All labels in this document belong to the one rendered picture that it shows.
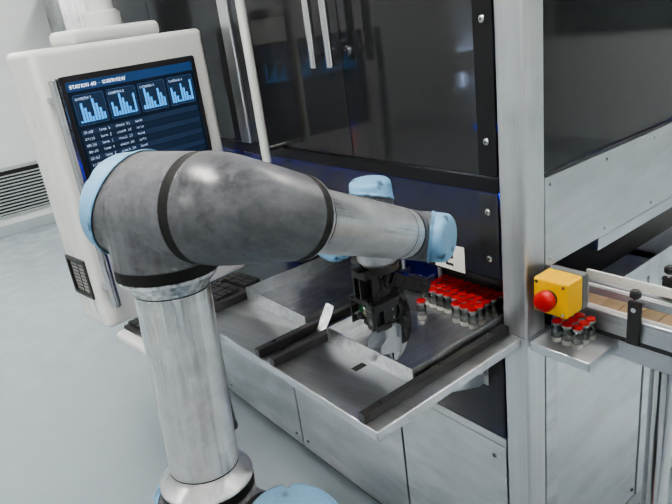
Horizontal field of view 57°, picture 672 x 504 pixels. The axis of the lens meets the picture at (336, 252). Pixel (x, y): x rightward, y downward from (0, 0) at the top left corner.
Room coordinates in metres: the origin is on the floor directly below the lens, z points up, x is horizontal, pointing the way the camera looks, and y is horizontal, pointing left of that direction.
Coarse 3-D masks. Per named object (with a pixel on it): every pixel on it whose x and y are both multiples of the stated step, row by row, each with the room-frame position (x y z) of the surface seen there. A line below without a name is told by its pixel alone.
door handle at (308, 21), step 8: (304, 0) 1.47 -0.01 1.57; (304, 8) 1.47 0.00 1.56; (304, 16) 1.47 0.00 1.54; (304, 24) 1.48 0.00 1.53; (312, 24) 1.47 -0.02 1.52; (312, 32) 1.47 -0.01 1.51; (312, 40) 1.47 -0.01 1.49; (312, 48) 1.47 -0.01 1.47; (312, 56) 1.47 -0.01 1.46; (312, 64) 1.47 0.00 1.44
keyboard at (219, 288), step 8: (216, 280) 1.76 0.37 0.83; (224, 280) 1.76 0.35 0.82; (232, 280) 1.74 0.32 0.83; (240, 280) 1.73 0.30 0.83; (248, 280) 1.72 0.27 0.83; (256, 280) 1.72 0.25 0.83; (216, 288) 1.69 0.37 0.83; (224, 288) 1.68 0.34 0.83; (232, 288) 1.68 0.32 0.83; (240, 288) 1.69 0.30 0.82; (216, 296) 1.63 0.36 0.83; (224, 296) 1.63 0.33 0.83; (136, 320) 1.54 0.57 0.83; (128, 328) 1.53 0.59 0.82; (136, 328) 1.52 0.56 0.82
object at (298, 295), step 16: (288, 272) 1.54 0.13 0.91; (304, 272) 1.57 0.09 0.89; (320, 272) 1.58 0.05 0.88; (336, 272) 1.56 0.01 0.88; (256, 288) 1.48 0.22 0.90; (272, 288) 1.51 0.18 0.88; (288, 288) 1.50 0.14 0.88; (304, 288) 1.49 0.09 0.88; (320, 288) 1.47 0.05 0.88; (336, 288) 1.46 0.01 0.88; (352, 288) 1.45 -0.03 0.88; (272, 304) 1.37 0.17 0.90; (288, 304) 1.40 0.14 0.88; (304, 304) 1.39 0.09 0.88; (320, 304) 1.38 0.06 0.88; (336, 304) 1.31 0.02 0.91; (288, 320) 1.32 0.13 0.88; (304, 320) 1.26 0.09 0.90
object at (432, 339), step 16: (416, 304) 1.31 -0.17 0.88; (416, 320) 1.23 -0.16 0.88; (432, 320) 1.22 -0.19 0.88; (448, 320) 1.21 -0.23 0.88; (496, 320) 1.13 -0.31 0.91; (336, 336) 1.17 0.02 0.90; (352, 336) 1.20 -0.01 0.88; (368, 336) 1.19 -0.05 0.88; (416, 336) 1.16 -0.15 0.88; (432, 336) 1.15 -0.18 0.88; (448, 336) 1.14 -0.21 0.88; (464, 336) 1.08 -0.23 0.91; (480, 336) 1.10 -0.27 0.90; (352, 352) 1.13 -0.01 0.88; (368, 352) 1.08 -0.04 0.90; (416, 352) 1.10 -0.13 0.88; (432, 352) 1.09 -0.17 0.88; (448, 352) 1.04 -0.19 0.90; (384, 368) 1.05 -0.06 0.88; (400, 368) 1.01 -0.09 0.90; (416, 368) 0.99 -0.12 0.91
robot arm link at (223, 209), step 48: (192, 192) 0.56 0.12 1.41; (240, 192) 0.56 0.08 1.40; (288, 192) 0.58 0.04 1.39; (336, 192) 0.68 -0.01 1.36; (192, 240) 0.55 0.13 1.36; (240, 240) 0.55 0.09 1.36; (288, 240) 0.57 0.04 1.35; (336, 240) 0.64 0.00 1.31; (384, 240) 0.73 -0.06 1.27; (432, 240) 0.82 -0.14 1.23
